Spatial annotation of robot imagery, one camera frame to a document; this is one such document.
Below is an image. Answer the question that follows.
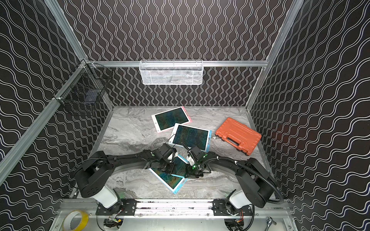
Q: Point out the blue writing tablet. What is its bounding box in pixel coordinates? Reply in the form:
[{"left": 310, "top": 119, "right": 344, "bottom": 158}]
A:
[
  {"left": 168, "top": 123, "right": 212, "bottom": 152},
  {"left": 150, "top": 156, "right": 189, "bottom": 194}
]

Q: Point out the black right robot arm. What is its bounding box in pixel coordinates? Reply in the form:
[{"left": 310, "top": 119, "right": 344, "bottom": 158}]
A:
[{"left": 186, "top": 146, "right": 284, "bottom": 208}]

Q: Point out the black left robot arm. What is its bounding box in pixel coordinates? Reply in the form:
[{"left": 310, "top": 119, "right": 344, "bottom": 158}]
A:
[{"left": 70, "top": 143, "right": 177, "bottom": 209}]

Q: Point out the pink framed writing tablet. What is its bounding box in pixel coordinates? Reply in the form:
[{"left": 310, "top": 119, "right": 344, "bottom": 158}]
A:
[{"left": 151, "top": 106, "right": 192, "bottom": 133}]

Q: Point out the orange plastic tool case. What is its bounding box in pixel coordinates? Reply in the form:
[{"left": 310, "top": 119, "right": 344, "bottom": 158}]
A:
[{"left": 215, "top": 117, "right": 262, "bottom": 156}]

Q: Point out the metal wrench head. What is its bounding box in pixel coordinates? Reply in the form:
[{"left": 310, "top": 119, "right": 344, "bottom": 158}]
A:
[{"left": 265, "top": 217, "right": 277, "bottom": 231}]

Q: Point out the yellow tape roll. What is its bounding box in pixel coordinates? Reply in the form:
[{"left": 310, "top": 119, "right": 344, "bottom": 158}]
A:
[{"left": 62, "top": 210, "right": 89, "bottom": 231}]

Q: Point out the white wire mesh basket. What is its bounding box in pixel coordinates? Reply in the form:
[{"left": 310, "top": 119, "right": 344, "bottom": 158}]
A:
[{"left": 139, "top": 60, "right": 204, "bottom": 85}]

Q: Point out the black wire basket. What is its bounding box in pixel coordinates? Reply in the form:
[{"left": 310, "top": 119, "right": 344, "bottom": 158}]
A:
[{"left": 56, "top": 64, "right": 114, "bottom": 117}]

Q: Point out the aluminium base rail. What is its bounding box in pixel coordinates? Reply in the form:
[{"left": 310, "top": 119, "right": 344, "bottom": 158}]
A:
[{"left": 59, "top": 198, "right": 290, "bottom": 218}]

